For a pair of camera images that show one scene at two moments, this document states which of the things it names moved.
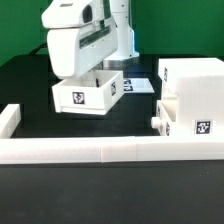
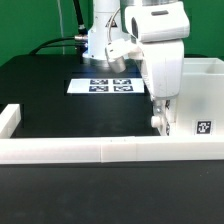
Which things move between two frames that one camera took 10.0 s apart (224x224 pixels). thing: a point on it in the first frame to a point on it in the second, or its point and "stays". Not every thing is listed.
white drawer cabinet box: x=198 y=84 stays
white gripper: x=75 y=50 to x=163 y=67
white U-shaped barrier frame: x=18 y=150 stays
